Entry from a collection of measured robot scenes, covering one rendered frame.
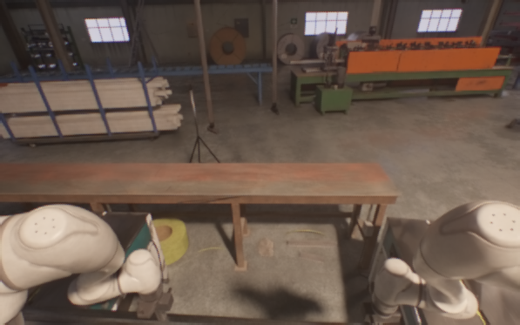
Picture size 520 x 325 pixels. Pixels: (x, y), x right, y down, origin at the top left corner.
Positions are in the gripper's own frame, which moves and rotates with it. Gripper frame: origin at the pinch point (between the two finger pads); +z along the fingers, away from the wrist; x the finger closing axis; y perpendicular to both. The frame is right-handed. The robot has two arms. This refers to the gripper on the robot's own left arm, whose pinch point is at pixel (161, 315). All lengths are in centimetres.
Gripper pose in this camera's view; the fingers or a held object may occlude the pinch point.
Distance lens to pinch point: 135.3
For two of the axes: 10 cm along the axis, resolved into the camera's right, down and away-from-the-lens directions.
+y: 0.6, -5.0, 8.6
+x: -10.0, -0.1, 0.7
